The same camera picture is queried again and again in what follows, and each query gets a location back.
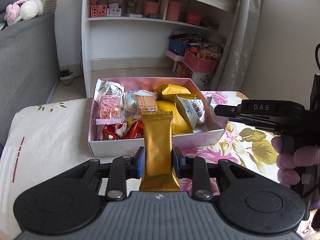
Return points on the small red basket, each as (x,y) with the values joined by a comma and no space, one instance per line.
(193,18)

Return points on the pink perforated basket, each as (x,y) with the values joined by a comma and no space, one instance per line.
(98,11)

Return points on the grey sofa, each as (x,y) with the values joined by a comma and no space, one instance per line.
(25,67)

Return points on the pale translucent snack packet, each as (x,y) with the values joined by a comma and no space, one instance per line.
(130,103)

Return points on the patterned sheer curtain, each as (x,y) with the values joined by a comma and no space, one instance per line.
(240,42)

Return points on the person's right hand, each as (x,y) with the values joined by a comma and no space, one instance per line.
(287,162)

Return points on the white labelled box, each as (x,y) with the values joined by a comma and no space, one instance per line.
(115,12)

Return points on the pink cardboard box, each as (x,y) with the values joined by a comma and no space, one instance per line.
(112,148)

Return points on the yellow packet white label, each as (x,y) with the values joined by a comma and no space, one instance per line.
(175,91)

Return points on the pink pot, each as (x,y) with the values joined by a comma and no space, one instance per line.
(173,11)

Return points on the red snack packet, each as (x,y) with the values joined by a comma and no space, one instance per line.
(133,131)
(110,132)

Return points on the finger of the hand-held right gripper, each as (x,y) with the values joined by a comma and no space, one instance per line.
(270,108)
(260,124)

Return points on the gold snack packet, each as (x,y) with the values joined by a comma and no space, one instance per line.
(158,150)

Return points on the pink rice cracker packet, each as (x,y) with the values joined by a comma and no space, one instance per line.
(110,108)

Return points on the black power adapter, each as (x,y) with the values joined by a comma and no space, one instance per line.
(64,73)

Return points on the pink white plush toy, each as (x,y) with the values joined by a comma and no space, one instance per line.
(27,11)

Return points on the white nut snack packet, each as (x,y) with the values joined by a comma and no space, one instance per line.
(107,88)
(195,112)

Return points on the white shelf unit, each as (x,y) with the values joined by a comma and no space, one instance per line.
(125,45)

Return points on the blue storage box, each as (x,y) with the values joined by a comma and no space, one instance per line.
(177,47)

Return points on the large pink basket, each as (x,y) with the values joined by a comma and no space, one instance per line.
(200,62)

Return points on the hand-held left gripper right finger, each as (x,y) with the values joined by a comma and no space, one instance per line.
(177,162)

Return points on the printed white box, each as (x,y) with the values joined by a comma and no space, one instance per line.
(197,78)

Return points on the salmon pot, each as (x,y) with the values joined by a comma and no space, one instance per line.
(151,8)

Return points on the clear wafer biscuit packet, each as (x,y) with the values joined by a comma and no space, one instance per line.
(146,103)

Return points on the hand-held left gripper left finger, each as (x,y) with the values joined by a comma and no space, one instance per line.
(140,162)

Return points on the clear jar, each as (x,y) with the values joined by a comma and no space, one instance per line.
(131,5)

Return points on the plain yellow snack packet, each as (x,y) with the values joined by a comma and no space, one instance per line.
(180,123)

